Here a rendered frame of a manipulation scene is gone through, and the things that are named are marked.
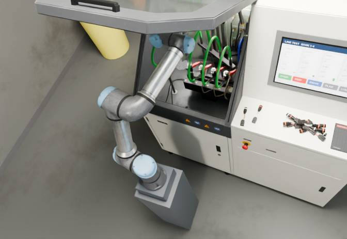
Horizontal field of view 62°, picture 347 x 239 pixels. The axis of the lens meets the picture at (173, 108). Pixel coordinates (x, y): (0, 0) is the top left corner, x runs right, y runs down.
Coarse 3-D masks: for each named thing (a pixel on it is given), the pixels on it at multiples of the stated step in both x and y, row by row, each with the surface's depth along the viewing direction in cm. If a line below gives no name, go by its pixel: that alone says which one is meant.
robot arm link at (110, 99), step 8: (112, 88) 131; (104, 96) 128; (112, 96) 127; (120, 96) 126; (128, 96) 127; (104, 104) 129; (112, 104) 126; (120, 104) 124; (112, 112) 128; (112, 120) 134; (120, 120) 134; (120, 128) 139; (128, 128) 143; (120, 136) 143; (128, 136) 146; (120, 144) 148; (128, 144) 149; (120, 152) 153; (128, 152) 153; (136, 152) 157; (120, 160) 156; (128, 160) 155; (128, 168) 156
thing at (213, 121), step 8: (160, 104) 190; (168, 104) 189; (152, 112) 203; (160, 112) 197; (168, 112) 191; (176, 112) 186; (184, 112) 183; (192, 112) 182; (176, 120) 198; (184, 120) 191; (192, 120) 186; (200, 120) 181; (208, 120) 177; (216, 120) 175; (224, 120) 174; (200, 128) 191; (208, 128) 186; (224, 128) 176; (224, 136) 186
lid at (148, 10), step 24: (48, 0) 101; (72, 0) 95; (96, 0) 91; (120, 0) 114; (144, 0) 115; (168, 0) 117; (192, 0) 118; (216, 0) 120; (240, 0) 113; (96, 24) 91; (120, 24) 86; (144, 24) 82; (168, 24) 84; (192, 24) 87; (216, 24) 91
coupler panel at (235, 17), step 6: (246, 12) 163; (234, 18) 170; (246, 18) 167; (234, 24) 174; (240, 24) 173; (234, 30) 176; (240, 30) 175; (234, 36) 183; (240, 36) 181; (234, 42) 184
